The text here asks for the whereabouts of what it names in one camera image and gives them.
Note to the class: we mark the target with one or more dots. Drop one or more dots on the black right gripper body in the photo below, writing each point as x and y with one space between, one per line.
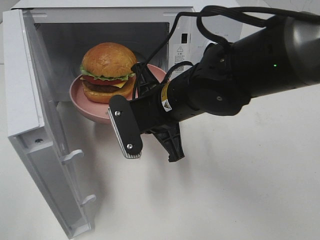
149 111

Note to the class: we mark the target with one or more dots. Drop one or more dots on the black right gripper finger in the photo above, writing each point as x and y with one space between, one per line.
169 136
148 77

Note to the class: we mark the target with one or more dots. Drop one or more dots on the toy burger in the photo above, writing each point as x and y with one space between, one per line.
106 71

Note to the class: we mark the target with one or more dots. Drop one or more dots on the pink round plate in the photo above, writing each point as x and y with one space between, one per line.
96 111

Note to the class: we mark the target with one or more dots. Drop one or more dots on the white microwave door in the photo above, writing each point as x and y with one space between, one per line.
33 123

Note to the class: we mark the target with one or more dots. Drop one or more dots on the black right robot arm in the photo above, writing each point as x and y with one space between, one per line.
283 55

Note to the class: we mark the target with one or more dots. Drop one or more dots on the white warning label sticker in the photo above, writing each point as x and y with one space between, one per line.
177 53

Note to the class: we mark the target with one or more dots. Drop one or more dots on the white microwave oven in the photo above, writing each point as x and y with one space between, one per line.
57 33

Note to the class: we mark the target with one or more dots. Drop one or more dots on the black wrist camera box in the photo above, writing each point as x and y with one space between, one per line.
125 127

